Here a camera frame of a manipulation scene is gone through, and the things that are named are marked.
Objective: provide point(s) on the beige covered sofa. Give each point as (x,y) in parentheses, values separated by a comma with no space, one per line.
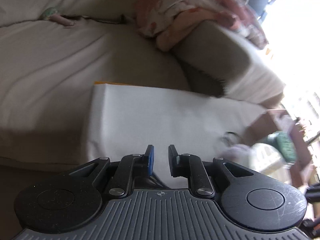
(78,81)

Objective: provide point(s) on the lilac fluffy sock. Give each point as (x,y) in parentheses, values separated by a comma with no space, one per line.
(260,157)

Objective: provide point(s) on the pink cardboard box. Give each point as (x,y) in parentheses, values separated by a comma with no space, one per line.
(276,120)

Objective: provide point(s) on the green lid glass jar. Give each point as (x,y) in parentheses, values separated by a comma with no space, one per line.
(283,144)

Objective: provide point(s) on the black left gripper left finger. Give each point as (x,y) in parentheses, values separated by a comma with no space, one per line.
(130,167)

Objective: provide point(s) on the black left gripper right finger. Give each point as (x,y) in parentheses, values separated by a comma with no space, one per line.
(191,167)

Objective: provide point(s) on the pink floral blanket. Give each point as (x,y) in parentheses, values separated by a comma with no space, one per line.
(170,21)

